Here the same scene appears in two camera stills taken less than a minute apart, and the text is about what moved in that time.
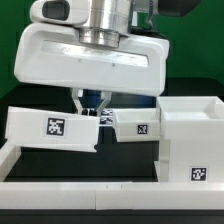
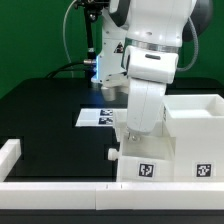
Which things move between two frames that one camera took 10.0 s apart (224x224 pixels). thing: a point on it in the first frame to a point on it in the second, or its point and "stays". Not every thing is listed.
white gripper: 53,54 to 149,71
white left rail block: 9,156 stays
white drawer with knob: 50,130 to 152,158
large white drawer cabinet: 191,139 stays
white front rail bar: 112,195 stays
